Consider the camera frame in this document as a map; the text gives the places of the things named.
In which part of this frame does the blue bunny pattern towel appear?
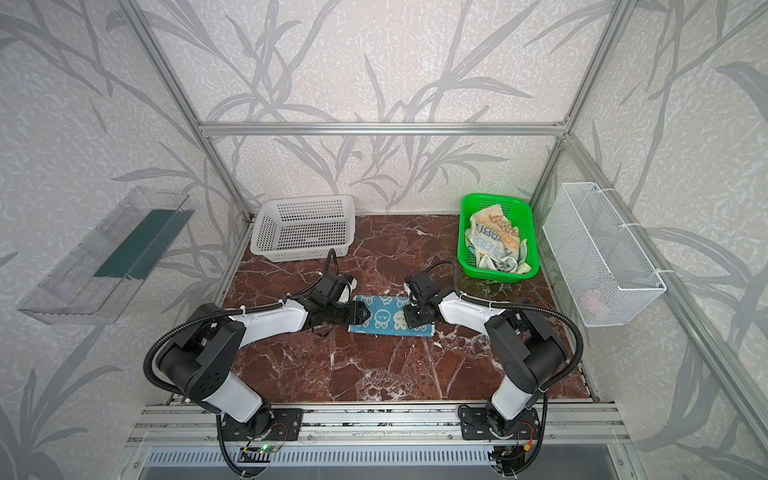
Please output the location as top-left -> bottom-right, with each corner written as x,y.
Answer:
348,296 -> 435,337

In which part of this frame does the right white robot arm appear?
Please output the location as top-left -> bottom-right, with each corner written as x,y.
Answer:
403,271 -> 568,438

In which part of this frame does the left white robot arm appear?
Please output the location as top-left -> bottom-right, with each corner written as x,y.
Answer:
143,273 -> 371,434

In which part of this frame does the white plastic perforated basket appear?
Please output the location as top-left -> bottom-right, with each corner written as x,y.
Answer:
250,195 -> 355,263

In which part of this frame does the beige crumpled towel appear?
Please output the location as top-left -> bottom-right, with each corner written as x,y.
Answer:
464,204 -> 532,275

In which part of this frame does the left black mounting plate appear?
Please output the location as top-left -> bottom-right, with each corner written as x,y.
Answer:
221,408 -> 304,442

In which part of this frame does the black mounting plate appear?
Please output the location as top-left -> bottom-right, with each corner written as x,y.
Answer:
457,404 -> 540,443
221,408 -> 304,442

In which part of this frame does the green plastic basket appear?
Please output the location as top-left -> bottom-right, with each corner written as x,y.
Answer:
457,193 -> 540,283

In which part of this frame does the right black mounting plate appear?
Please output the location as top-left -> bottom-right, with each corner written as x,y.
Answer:
457,404 -> 540,443

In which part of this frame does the left circuit board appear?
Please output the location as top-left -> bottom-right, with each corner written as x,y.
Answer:
237,443 -> 283,464

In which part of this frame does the circuit board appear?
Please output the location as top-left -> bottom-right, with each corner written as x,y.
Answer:
237,443 -> 283,464
488,444 -> 531,477

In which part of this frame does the right circuit board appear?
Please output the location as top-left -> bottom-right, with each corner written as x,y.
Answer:
488,444 -> 531,477

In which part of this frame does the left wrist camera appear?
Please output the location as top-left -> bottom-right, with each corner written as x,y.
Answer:
342,274 -> 357,301

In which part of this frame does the right black corrugated cable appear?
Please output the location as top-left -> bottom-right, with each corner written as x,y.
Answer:
419,260 -> 584,394

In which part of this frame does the black corrugated cable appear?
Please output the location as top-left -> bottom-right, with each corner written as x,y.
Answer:
419,260 -> 584,394
142,248 -> 340,397

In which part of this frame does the pink object in wire basket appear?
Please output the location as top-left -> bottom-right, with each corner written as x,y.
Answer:
582,290 -> 609,317

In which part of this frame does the white wire mesh basket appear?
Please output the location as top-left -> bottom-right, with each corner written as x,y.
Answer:
543,182 -> 667,327

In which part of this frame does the left black corrugated cable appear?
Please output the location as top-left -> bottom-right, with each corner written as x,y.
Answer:
142,248 -> 340,397

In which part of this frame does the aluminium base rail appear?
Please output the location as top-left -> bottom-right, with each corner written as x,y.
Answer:
119,401 -> 636,479

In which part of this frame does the clear plastic wall tray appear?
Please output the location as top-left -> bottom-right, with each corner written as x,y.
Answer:
17,187 -> 194,325

